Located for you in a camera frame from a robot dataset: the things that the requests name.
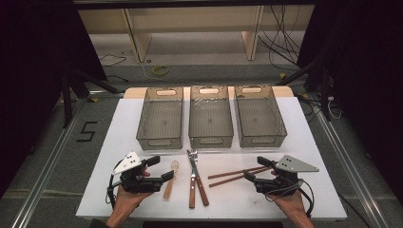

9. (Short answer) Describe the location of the wooden-handled metal fork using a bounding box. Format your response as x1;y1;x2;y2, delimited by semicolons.
188;149;200;209

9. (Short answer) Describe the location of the light wooden shelf unit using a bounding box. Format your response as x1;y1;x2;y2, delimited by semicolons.
77;4;315;63

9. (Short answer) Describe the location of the clear grey plastic bin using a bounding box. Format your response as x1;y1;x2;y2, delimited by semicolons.
188;85;235;149
234;85;288;148
136;86;184;151

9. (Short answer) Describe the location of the person's left hand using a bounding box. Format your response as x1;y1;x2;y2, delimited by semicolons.
108;184;155;222

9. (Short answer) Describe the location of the brown wooden chopstick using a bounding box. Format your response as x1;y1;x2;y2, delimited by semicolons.
207;165;270;181
208;168;273;188

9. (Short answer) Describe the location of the bundle of black cables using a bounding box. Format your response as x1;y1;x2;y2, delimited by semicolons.
258;4;302;72

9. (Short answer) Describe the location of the thin black floor cable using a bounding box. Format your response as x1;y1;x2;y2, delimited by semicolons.
99;53;127;68

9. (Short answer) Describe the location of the black metal stand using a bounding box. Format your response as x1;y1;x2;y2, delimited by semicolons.
275;56;335;122
61;69;125;128

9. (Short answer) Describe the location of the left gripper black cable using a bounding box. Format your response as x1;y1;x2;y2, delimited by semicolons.
105;160;125;210

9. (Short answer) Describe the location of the thin white floor cable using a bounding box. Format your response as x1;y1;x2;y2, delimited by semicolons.
120;47;165;84

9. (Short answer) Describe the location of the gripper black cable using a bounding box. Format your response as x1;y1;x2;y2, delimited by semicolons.
269;179;316;219
105;160;125;210

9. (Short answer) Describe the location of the white table sheet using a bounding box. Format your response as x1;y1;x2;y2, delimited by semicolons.
75;96;348;221

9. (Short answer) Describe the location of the aluminium floor rail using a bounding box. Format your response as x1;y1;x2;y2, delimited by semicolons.
10;98;87;228
312;104;392;228

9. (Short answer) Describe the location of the clear spoon with wooden handle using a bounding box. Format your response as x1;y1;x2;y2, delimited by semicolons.
163;160;180;200

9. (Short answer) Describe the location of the person's right hand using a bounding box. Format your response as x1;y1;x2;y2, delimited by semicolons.
267;189;307;219

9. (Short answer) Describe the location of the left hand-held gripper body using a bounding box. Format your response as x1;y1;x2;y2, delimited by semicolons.
112;151;164;194

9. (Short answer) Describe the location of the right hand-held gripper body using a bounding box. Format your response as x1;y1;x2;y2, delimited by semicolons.
255;154;320;198

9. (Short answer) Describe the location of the yellow tape roll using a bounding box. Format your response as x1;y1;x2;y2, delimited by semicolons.
152;65;169;77

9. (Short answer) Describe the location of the black curtain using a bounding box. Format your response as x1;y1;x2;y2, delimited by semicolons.
0;0;107;199
297;0;403;194

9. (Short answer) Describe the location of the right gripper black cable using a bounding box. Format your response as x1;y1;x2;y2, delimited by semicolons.
269;179;316;219

